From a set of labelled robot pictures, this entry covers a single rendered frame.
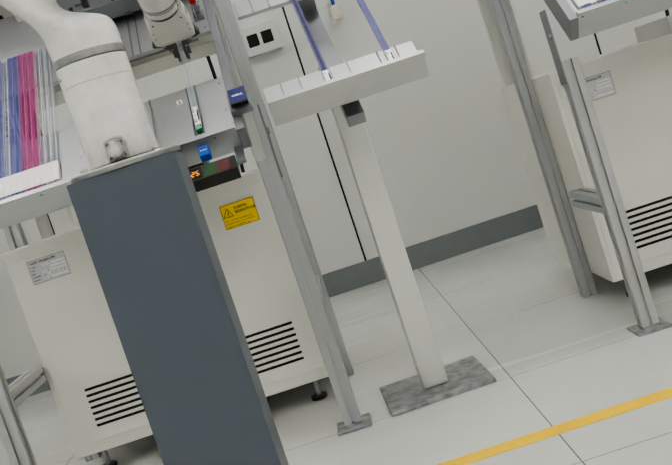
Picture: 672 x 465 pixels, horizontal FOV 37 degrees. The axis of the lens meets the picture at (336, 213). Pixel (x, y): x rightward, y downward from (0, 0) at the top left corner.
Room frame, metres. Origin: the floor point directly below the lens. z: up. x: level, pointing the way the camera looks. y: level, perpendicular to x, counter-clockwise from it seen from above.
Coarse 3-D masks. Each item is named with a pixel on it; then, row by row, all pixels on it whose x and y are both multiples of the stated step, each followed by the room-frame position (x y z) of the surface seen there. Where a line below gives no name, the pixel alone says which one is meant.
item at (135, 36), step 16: (128, 16) 2.59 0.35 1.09; (192, 16) 2.53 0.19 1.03; (0, 32) 2.67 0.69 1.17; (16, 32) 2.65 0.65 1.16; (32, 32) 2.64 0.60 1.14; (128, 32) 2.54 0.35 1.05; (144, 32) 2.53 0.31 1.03; (208, 32) 2.48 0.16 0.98; (0, 48) 2.62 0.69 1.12; (16, 48) 2.60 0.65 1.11; (32, 48) 2.59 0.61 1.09; (128, 48) 2.50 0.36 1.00; (144, 48) 2.49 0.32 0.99; (160, 48) 2.48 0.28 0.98
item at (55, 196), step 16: (224, 128) 2.19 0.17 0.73; (176, 144) 2.19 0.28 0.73; (192, 144) 2.20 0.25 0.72; (208, 144) 2.21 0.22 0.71; (224, 144) 2.22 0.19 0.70; (240, 144) 2.23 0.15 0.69; (192, 160) 2.23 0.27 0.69; (32, 192) 2.19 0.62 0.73; (48, 192) 2.20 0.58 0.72; (64, 192) 2.21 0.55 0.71; (0, 208) 2.20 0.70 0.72; (16, 208) 2.21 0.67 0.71; (32, 208) 2.22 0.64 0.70; (48, 208) 2.23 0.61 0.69; (0, 224) 2.23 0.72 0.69
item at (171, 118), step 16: (176, 96) 2.34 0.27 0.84; (208, 96) 2.31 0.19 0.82; (224, 96) 2.30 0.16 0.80; (160, 112) 2.31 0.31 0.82; (176, 112) 2.30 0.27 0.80; (208, 112) 2.27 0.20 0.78; (224, 112) 2.26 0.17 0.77; (160, 128) 2.27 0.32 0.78; (176, 128) 2.26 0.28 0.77; (192, 128) 2.25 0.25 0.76; (208, 128) 2.24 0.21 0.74; (64, 144) 2.31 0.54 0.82; (80, 144) 2.30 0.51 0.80; (160, 144) 2.24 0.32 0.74; (64, 160) 2.27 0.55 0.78; (80, 160) 2.26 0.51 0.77; (64, 176) 2.23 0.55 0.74
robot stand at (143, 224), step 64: (128, 192) 1.60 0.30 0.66; (192, 192) 1.69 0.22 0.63; (128, 256) 1.59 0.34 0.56; (192, 256) 1.60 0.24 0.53; (128, 320) 1.59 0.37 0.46; (192, 320) 1.60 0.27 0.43; (192, 384) 1.60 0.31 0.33; (256, 384) 1.66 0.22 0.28; (192, 448) 1.59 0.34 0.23; (256, 448) 1.60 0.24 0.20
